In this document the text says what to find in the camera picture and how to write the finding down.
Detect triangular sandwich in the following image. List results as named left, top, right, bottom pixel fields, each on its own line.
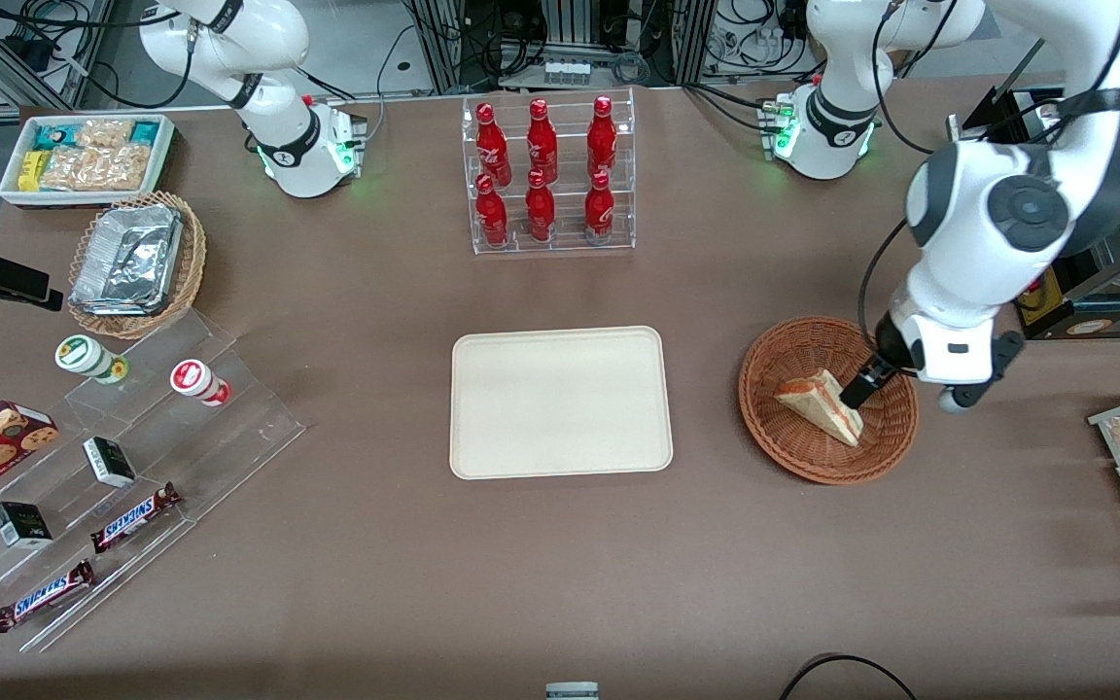
left=775, top=368, right=866, bottom=449

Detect brown wicker basket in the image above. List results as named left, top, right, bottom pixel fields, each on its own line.
left=738, top=315, right=920, bottom=485

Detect cream plastic tray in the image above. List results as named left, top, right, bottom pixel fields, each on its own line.
left=449, top=326, right=675, bottom=481

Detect light wicker basket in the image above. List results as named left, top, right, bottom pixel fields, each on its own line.
left=67, top=191, right=208, bottom=340

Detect black food warmer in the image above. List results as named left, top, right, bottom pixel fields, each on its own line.
left=946, top=0, right=1120, bottom=341

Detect red cola bottle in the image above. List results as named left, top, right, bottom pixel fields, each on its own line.
left=526, top=98, right=559, bottom=185
left=583, top=170, right=616, bottom=240
left=475, top=102, right=508, bottom=187
left=475, top=173, right=510, bottom=248
left=525, top=169, right=557, bottom=243
left=586, top=95, right=618, bottom=182

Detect clear acrylic bottle rack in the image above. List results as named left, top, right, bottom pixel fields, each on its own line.
left=461, top=87, right=637, bottom=256

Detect clear acrylic step display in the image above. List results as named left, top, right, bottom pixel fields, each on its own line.
left=0, top=309, right=307, bottom=654

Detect red lid cup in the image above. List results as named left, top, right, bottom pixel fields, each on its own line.
left=169, top=359, right=232, bottom=408

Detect white plastic bin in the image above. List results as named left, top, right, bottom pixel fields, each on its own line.
left=0, top=114, right=178, bottom=209

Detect Snickers bar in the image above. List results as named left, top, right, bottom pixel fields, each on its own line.
left=0, top=559, right=98, bottom=635
left=90, top=482, right=183, bottom=555

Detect silver foil containers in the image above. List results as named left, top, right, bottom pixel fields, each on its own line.
left=71, top=204, right=185, bottom=318

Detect small black box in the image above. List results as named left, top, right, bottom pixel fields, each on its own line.
left=0, top=501, right=54, bottom=551
left=82, top=437, right=138, bottom=489

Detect green lid cup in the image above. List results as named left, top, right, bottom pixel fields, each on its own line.
left=55, top=334, right=130, bottom=386

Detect large clear cracker bag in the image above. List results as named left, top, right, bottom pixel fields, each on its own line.
left=40, top=144, right=154, bottom=193

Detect small clear cracker bag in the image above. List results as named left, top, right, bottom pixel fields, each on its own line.
left=74, top=119, right=137, bottom=150

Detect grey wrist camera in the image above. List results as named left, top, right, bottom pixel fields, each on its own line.
left=938, top=331, right=1026, bottom=416

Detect black cable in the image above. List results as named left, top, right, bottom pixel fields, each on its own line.
left=779, top=653, right=919, bottom=700

